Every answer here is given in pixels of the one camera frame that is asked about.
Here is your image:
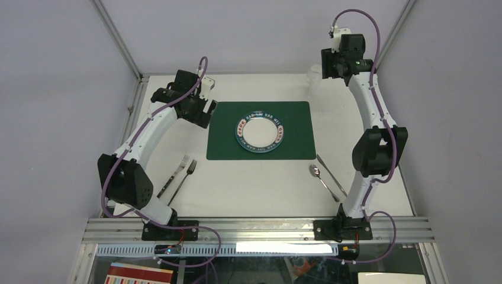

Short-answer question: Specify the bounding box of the clear drinking glass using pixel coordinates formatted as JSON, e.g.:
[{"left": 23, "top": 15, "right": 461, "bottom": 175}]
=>
[{"left": 306, "top": 64, "right": 322, "bottom": 95}]

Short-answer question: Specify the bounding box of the silver fork dark handle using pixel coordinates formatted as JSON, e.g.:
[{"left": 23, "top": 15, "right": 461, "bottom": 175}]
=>
[{"left": 156, "top": 154, "right": 190, "bottom": 198}]

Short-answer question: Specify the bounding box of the slim silver fork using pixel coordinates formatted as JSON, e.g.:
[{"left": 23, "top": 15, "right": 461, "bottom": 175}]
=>
[{"left": 168, "top": 160, "right": 198, "bottom": 206}]

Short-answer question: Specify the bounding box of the white plate teal rim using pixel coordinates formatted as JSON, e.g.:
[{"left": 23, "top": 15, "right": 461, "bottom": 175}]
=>
[{"left": 235, "top": 111, "right": 285, "bottom": 153}]

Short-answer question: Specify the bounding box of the dark green placemat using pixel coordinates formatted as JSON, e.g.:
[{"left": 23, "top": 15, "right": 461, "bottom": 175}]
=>
[{"left": 206, "top": 101, "right": 316, "bottom": 160}]

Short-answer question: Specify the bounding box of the silver table knife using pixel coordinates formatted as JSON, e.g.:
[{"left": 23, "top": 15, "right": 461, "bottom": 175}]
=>
[{"left": 316, "top": 154, "right": 348, "bottom": 196}]

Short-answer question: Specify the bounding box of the silver spoon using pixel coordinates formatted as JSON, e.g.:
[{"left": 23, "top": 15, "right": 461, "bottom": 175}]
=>
[{"left": 309, "top": 164, "right": 340, "bottom": 202}]

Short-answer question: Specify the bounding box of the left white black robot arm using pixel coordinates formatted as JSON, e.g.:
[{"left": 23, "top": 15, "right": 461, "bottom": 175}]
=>
[{"left": 98, "top": 70, "right": 217, "bottom": 240}]

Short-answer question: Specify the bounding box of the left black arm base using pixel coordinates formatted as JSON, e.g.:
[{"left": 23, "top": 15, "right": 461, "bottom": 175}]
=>
[{"left": 141, "top": 220, "right": 198, "bottom": 241}]

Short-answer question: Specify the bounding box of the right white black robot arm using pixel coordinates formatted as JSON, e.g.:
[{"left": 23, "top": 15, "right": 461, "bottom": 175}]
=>
[{"left": 321, "top": 28, "right": 408, "bottom": 240}]

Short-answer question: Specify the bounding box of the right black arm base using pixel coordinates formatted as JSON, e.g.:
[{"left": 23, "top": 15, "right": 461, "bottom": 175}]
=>
[{"left": 313, "top": 218, "right": 373, "bottom": 243}]

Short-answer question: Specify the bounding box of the red striped book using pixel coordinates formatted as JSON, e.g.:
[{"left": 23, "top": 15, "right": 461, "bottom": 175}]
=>
[{"left": 104, "top": 263, "right": 174, "bottom": 284}]

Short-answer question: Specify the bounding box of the orange object under table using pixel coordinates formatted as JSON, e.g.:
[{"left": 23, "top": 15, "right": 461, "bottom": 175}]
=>
[{"left": 293, "top": 259, "right": 317, "bottom": 277}]

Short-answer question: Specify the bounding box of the white box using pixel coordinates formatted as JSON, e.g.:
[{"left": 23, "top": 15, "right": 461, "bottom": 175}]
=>
[{"left": 358, "top": 272, "right": 427, "bottom": 284}]

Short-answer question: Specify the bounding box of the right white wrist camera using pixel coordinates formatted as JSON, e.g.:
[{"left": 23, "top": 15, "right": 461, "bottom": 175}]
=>
[{"left": 329, "top": 24, "right": 352, "bottom": 53}]

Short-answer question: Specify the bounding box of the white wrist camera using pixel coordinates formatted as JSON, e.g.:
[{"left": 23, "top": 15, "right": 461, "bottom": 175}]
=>
[
  {"left": 197, "top": 70, "right": 215, "bottom": 101},
  {"left": 329, "top": 24, "right": 352, "bottom": 53}
]

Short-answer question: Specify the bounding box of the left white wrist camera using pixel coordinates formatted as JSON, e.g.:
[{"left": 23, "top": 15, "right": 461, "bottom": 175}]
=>
[{"left": 197, "top": 70, "right": 215, "bottom": 101}]

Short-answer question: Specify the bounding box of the white slotted cable duct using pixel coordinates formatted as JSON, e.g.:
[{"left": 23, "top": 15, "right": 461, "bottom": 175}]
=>
[{"left": 96, "top": 242, "right": 338, "bottom": 257}]

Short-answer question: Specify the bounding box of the aluminium frame rail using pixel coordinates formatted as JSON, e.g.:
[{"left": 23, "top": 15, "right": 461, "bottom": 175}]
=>
[{"left": 82, "top": 217, "right": 436, "bottom": 244}]

